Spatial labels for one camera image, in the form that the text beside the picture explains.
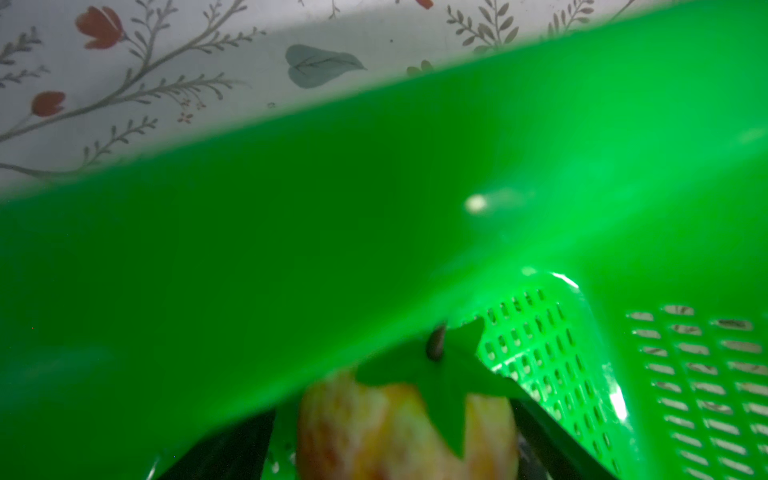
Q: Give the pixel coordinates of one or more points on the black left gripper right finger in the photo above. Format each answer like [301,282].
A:
[561,455]

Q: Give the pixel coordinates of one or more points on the green plastic tray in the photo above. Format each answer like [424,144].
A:
[599,200]

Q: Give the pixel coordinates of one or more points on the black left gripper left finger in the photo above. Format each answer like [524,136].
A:
[238,452]

